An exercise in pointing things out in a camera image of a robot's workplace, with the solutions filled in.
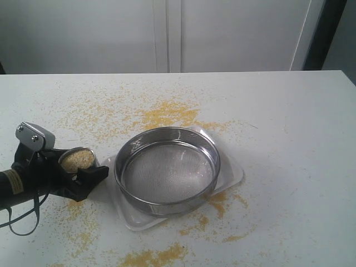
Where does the stainless steel cup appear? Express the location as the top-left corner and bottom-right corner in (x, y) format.
(58, 147), (97, 174)

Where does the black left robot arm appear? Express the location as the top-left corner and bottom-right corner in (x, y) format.
(1, 144), (109, 210)

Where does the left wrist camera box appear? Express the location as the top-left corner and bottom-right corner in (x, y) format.
(15, 122), (56, 152)

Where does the round stainless steel sieve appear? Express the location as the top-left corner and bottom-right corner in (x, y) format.
(114, 126), (221, 217)

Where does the black vertical post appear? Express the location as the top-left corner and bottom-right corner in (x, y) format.
(303, 0), (347, 71)

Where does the grain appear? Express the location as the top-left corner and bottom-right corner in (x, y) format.
(61, 150), (95, 172)

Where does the white plastic tray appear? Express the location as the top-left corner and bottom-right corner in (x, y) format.
(103, 126), (244, 231)

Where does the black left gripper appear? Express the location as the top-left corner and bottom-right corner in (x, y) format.
(11, 143), (108, 202)

